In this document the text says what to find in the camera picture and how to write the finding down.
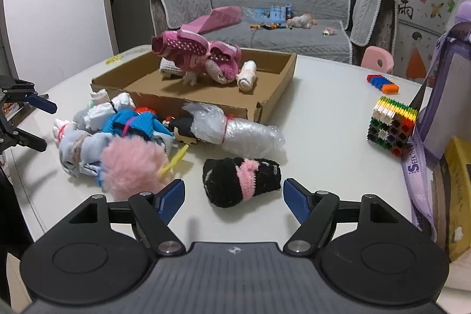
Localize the black sock bundle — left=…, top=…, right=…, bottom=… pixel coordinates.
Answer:
left=202, top=157, right=283, bottom=209

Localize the small colourful block strip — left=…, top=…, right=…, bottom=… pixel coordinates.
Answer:
left=366, top=74, right=400, bottom=94

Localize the white desktop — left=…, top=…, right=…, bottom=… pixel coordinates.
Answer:
left=7, top=44, right=453, bottom=263

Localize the clear blue toy bag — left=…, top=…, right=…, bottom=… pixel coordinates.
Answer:
left=243, top=7, right=271, bottom=24

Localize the fridge with flower stickers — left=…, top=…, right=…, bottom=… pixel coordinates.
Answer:
left=381, top=0, right=471, bottom=87

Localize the white plush toy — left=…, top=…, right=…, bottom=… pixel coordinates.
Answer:
left=286, top=14, right=318, bottom=29

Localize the blue knit bundle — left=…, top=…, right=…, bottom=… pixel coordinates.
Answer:
left=101, top=108, right=175, bottom=145

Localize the grey sock bundle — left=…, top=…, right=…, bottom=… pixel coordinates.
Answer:
left=72, top=108, right=92, bottom=132

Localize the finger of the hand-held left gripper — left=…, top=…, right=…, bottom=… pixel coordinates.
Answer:
left=0, top=76, right=58, bottom=114
left=0, top=113, right=48, bottom=153

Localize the blue toy castle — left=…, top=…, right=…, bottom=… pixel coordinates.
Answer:
left=270, top=4, right=293, bottom=24

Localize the white and green sock bundle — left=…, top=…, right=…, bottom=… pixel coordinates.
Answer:
left=90, top=89, right=109, bottom=107

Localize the bubble wrap bundle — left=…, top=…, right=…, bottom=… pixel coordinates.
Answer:
left=182, top=102, right=286, bottom=154

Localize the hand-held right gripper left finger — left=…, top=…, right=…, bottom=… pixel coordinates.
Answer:
left=68, top=179, right=186, bottom=257

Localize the colourful block cube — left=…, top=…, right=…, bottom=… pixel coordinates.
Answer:
left=368, top=96, right=419, bottom=160

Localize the yellow pipe cleaner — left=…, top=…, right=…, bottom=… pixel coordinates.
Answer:
left=158, top=145, right=190, bottom=177

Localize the light blue sock bundle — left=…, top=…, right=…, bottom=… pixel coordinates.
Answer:
left=59, top=132, right=115, bottom=178

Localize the purple water bottle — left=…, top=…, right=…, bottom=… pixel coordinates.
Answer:
left=416, top=1, right=471, bottom=165

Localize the grey sofa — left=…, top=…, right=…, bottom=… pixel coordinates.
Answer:
left=149, top=0, right=399, bottom=65

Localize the pink fluffy ball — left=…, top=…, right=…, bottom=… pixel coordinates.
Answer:
left=100, top=136, right=173, bottom=202

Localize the shallow cardboard box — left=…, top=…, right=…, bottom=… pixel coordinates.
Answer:
left=91, top=48, right=298, bottom=123

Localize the yellow gold box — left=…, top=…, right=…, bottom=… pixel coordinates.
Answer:
left=432, top=135, right=471, bottom=261

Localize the black toy figure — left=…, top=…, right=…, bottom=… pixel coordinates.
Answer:
left=164, top=115, right=201, bottom=145

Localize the pink dotted sock bundle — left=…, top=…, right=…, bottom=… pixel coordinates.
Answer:
left=152, top=28, right=242, bottom=86

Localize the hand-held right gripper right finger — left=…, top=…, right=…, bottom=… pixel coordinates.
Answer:
left=283, top=178, right=400, bottom=257

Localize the white rolled sock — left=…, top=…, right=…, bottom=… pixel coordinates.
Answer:
left=235, top=59, right=257, bottom=93

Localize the pink plastic chair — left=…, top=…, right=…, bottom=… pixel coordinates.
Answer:
left=361, top=45, right=394, bottom=75

